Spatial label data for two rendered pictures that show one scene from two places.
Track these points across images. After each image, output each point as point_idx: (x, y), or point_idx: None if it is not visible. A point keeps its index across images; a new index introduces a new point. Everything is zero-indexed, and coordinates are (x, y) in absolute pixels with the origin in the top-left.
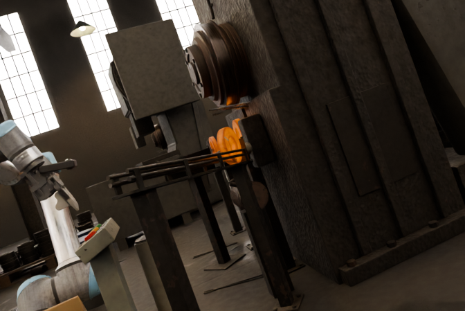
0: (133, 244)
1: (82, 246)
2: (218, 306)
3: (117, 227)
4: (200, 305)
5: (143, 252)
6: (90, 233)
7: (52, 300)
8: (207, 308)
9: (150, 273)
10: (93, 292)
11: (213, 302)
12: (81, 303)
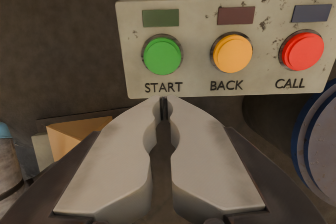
0: None
1: (330, 70)
2: None
3: None
4: (11, 5)
5: None
6: (322, 43)
7: (18, 193)
8: None
9: None
10: (9, 131)
11: None
12: (76, 136)
